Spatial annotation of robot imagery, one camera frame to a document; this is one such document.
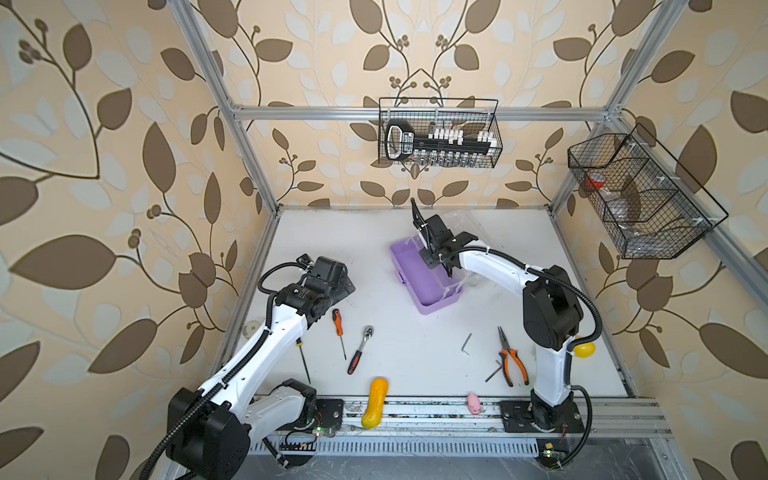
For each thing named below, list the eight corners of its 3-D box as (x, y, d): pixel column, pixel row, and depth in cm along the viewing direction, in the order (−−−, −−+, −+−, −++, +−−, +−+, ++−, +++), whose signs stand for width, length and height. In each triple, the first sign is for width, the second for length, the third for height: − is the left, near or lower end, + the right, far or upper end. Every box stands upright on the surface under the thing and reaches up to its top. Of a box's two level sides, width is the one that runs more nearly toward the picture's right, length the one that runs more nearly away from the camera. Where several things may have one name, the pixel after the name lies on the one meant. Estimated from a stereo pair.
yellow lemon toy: (573, 359, 85) (582, 353, 81) (569, 348, 87) (578, 342, 83) (590, 359, 85) (600, 353, 81) (586, 348, 87) (596, 342, 83)
